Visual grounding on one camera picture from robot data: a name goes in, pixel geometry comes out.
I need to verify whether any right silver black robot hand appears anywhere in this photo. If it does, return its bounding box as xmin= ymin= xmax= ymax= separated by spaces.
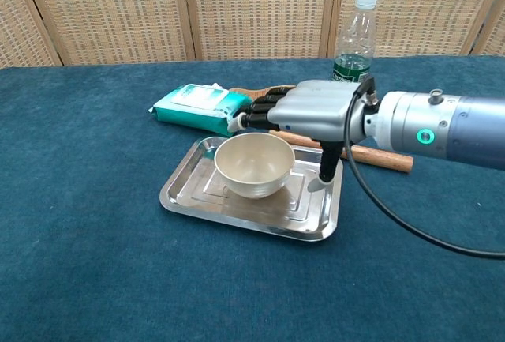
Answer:
xmin=230 ymin=78 xmax=376 ymax=194

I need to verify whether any beige bowl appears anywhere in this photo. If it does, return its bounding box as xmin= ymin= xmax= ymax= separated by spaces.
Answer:
xmin=213 ymin=132 xmax=296 ymax=200

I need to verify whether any stainless steel tray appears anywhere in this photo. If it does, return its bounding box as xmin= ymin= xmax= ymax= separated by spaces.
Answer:
xmin=159 ymin=135 xmax=344 ymax=242

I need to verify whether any clear plastic water bottle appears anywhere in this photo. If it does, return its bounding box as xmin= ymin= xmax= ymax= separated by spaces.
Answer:
xmin=332 ymin=0 xmax=379 ymax=84

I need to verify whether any wooden rolling stick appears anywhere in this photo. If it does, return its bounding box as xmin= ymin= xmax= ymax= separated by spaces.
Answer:
xmin=267 ymin=129 xmax=414 ymax=174

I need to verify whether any woven bamboo folding screen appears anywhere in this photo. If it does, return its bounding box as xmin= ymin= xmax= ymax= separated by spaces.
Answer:
xmin=0 ymin=0 xmax=505 ymax=67

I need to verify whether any teal wet wipes pack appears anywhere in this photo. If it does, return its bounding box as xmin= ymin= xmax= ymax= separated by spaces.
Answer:
xmin=148 ymin=83 xmax=253 ymax=137

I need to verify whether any blue carpet table cover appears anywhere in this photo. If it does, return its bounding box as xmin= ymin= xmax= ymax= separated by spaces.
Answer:
xmin=0 ymin=55 xmax=505 ymax=342

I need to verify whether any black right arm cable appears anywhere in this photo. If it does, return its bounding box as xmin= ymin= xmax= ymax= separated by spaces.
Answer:
xmin=342 ymin=77 xmax=505 ymax=260

